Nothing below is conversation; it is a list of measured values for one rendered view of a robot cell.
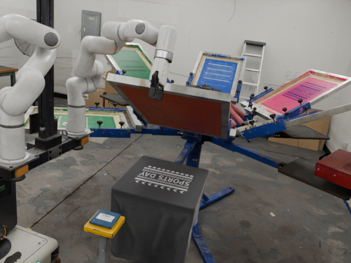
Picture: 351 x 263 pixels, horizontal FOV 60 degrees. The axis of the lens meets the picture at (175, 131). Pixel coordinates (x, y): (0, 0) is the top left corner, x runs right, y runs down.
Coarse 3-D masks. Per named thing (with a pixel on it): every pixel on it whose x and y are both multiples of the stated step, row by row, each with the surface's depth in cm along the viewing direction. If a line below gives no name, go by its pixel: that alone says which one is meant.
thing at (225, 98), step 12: (120, 84) 142; (132, 84) 139; (144, 84) 138; (168, 84) 136; (192, 96) 135; (204, 96) 132; (216, 96) 132; (228, 96) 131; (132, 108) 183; (228, 108) 139; (144, 120) 208; (228, 120) 159; (192, 132) 210
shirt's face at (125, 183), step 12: (144, 156) 199; (132, 168) 180; (168, 168) 186; (180, 168) 188; (192, 168) 191; (120, 180) 164; (132, 180) 166; (192, 180) 175; (132, 192) 154; (144, 192) 155; (156, 192) 157; (168, 192) 159; (192, 192) 162; (180, 204) 149; (192, 204) 150
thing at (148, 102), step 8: (120, 88) 149; (128, 88) 146; (136, 88) 143; (128, 96) 159; (136, 96) 156; (144, 96) 152; (136, 104) 172; (144, 104) 168; (152, 104) 164; (160, 104) 160; (168, 104) 157; (144, 112) 186; (152, 112) 181; (160, 112) 176; (168, 112) 172; (152, 120) 202; (160, 120) 197; (168, 120) 191; (176, 120) 186
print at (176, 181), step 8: (144, 168) 182; (152, 168) 183; (160, 168) 185; (136, 176) 170; (144, 176) 172; (152, 176) 173; (160, 176) 174; (168, 176) 175; (176, 176) 177; (184, 176) 178; (192, 176) 179; (152, 184) 164; (160, 184) 165; (168, 184) 167; (176, 184) 168; (184, 184) 169; (184, 192) 161
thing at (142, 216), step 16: (112, 192) 155; (112, 208) 158; (128, 208) 156; (144, 208) 153; (160, 208) 151; (176, 208) 148; (192, 208) 147; (128, 224) 160; (144, 224) 156; (160, 224) 154; (176, 224) 153; (192, 224) 151; (112, 240) 165; (128, 240) 163; (144, 240) 160; (160, 240) 158; (176, 240) 155; (128, 256) 167; (144, 256) 163; (160, 256) 162; (176, 256) 158
